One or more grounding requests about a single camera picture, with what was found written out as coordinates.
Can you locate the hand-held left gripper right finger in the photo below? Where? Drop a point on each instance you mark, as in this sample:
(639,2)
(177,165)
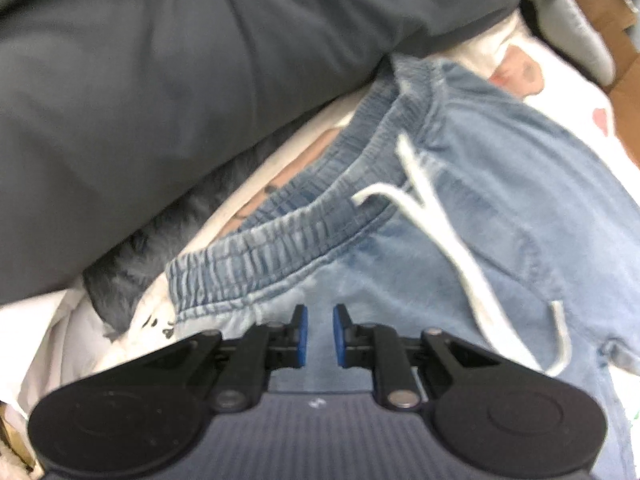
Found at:
(340,336)

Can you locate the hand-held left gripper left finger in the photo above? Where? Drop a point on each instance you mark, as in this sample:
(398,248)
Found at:
(301,336)

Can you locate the blue denim pants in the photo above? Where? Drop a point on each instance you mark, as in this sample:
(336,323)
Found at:
(475,200)

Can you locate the grey fluffy blanket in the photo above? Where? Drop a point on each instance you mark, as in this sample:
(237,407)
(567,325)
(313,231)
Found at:
(165,250)

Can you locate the white bedding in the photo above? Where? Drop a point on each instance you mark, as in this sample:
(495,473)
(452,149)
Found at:
(45,330)

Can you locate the cream bear print blanket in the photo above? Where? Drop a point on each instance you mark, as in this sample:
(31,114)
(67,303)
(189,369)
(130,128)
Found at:
(560,90)

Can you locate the grey neck pillow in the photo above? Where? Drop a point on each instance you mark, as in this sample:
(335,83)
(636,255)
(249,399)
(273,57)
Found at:
(570,15)

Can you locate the folded cardboard sheet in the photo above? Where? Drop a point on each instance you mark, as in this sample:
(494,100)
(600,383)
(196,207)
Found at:
(620,25)

